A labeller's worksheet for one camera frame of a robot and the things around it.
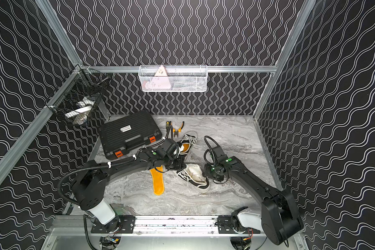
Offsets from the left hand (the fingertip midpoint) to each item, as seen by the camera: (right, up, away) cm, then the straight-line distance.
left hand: (187, 164), depth 82 cm
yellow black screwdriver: (-14, +21, +30) cm, 40 cm away
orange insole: (-17, -10, +6) cm, 20 cm away
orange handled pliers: (-8, +17, +30) cm, 36 cm away
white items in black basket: (-57, +26, +1) cm, 63 cm away
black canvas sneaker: (0, +13, +16) cm, 20 cm away
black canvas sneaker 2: (+3, -7, +5) cm, 10 cm away
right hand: (+10, -6, +2) cm, 12 cm away
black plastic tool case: (-41, +15, +18) cm, 47 cm away
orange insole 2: (-1, +8, +10) cm, 13 cm away
